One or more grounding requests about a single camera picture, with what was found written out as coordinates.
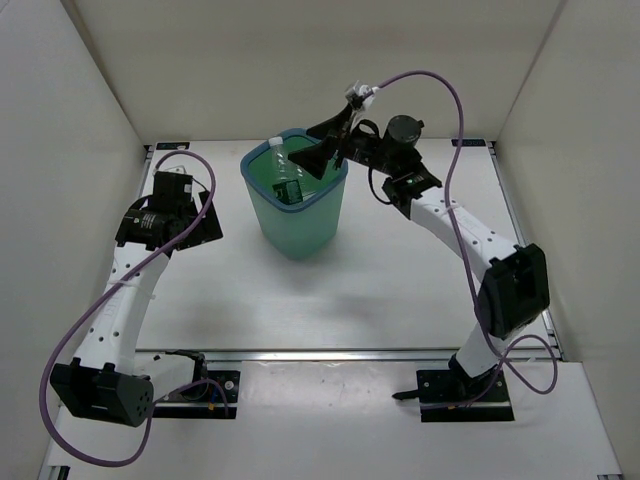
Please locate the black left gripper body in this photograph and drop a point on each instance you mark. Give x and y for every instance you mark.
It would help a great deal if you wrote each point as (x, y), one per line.
(208, 231)

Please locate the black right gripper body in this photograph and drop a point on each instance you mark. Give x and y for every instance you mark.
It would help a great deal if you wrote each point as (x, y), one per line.
(369, 150)

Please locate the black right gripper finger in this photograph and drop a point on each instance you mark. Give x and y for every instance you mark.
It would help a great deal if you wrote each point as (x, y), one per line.
(316, 159)
(331, 125)

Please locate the green-label clear bottle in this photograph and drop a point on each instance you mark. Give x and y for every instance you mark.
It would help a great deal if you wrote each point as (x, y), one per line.
(287, 186)

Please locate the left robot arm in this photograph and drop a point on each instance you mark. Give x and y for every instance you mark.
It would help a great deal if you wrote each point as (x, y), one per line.
(104, 381)

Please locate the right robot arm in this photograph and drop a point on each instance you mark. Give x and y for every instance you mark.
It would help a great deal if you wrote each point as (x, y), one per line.
(510, 281)

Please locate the green plastic bin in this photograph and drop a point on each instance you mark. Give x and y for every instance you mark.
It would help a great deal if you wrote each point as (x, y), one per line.
(297, 231)

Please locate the dark blue right sticker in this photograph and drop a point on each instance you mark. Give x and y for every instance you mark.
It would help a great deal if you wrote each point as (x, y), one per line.
(468, 142)

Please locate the dark blue sticker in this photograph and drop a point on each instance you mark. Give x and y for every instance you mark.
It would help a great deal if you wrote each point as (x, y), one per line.
(468, 142)
(170, 146)

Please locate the dark blue left sticker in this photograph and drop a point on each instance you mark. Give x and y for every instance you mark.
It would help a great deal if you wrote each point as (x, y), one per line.
(170, 146)

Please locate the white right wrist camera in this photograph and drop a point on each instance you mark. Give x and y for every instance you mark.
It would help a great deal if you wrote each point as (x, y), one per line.
(360, 96)

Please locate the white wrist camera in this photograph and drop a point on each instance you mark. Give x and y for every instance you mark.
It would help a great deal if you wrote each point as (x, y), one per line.
(175, 169)
(360, 96)

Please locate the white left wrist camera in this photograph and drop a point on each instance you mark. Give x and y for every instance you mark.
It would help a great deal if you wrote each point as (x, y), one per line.
(175, 169)

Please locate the aluminium table edge rail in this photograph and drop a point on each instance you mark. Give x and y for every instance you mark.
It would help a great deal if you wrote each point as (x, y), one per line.
(328, 355)

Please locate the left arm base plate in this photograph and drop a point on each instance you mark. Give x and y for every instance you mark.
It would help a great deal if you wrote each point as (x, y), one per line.
(204, 402)

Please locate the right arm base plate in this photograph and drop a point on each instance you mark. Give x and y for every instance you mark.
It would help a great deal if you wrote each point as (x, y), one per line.
(445, 398)

